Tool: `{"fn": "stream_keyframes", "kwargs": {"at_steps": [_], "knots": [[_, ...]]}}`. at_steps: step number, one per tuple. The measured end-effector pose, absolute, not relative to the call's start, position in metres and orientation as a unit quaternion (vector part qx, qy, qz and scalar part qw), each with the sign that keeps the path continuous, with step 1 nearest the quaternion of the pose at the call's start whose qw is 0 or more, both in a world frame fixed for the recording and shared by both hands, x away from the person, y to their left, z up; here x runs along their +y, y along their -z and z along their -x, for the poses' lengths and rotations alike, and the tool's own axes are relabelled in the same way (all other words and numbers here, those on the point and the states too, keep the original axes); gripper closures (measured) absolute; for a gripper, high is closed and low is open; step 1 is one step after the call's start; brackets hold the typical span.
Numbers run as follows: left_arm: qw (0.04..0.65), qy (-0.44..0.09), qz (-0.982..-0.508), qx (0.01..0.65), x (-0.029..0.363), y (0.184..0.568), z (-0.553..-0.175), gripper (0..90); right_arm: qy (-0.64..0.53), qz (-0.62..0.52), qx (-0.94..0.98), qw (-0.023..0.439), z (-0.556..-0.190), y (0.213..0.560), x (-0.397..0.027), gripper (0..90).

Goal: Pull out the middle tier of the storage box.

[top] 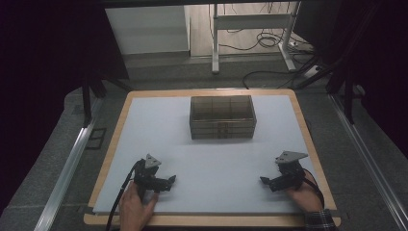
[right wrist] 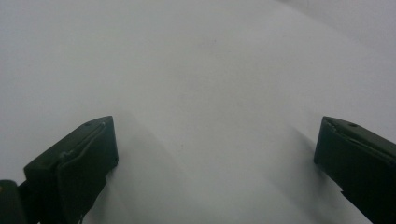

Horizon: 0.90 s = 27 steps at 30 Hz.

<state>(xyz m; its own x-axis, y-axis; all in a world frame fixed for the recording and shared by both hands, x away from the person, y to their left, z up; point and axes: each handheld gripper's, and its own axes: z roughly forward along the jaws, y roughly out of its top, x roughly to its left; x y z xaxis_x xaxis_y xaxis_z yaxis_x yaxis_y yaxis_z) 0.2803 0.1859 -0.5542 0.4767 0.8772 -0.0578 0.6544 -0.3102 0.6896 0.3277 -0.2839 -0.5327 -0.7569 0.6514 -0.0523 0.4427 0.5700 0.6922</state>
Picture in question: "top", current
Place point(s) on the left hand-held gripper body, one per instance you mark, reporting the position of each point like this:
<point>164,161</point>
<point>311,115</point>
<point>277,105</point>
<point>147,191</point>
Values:
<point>146,174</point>

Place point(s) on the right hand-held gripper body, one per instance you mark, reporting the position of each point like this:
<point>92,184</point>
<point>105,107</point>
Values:
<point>290,170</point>

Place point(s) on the person's right hand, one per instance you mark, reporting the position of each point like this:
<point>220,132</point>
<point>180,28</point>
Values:
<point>306,197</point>

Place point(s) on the person's left hand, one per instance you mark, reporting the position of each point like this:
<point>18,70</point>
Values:
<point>134,208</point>

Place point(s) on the white table mat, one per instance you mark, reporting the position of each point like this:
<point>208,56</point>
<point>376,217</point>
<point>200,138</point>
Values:
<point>218,173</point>

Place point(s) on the black floor grid plate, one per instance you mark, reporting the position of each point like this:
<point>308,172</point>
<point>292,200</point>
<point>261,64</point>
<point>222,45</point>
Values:
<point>96,138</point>

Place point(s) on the smoky transparent compartment box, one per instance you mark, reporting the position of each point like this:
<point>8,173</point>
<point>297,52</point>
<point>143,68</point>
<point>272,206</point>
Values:
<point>222,120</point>

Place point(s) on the black metal stand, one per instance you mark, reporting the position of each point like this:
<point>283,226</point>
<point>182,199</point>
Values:
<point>86,99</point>
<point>348,96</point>

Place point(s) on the dark curtain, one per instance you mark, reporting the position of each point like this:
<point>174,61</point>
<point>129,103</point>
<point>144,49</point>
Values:
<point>41,80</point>
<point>381,64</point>

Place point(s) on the white cabinet panel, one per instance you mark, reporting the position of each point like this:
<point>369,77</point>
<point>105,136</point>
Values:
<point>146,29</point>

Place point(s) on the aluminium rail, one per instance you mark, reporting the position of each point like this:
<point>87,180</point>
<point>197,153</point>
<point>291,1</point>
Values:
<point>369,160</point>
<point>69,160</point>

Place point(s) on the white metal desk frame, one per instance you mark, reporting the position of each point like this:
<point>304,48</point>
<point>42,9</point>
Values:
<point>253,21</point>

